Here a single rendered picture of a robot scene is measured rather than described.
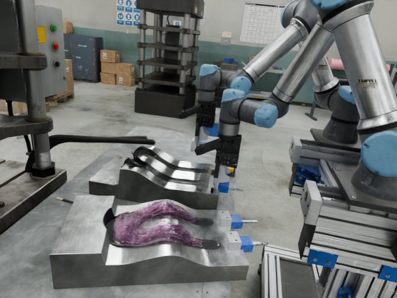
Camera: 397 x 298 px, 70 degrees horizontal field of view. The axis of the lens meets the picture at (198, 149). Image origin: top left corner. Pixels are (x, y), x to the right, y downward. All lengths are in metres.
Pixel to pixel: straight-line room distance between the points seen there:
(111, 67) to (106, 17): 1.27
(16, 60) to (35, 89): 0.13
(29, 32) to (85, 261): 0.83
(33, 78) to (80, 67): 6.84
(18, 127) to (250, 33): 6.63
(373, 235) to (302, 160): 0.52
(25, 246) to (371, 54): 1.05
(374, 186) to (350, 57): 0.38
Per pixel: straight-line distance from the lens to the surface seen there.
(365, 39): 0.81
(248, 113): 0.92
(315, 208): 0.95
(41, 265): 0.93
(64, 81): 1.65
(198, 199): 1.06
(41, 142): 1.33
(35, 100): 1.28
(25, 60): 1.23
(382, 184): 0.96
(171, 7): 4.98
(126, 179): 1.10
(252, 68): 1.16
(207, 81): 1.24
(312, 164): 1.43
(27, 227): 1.08
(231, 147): 1.02
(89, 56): 7.94
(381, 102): 0.80
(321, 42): 0.97
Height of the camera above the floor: 1.42
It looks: 22 degrees down
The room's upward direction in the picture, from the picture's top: 6 degrees clockwise
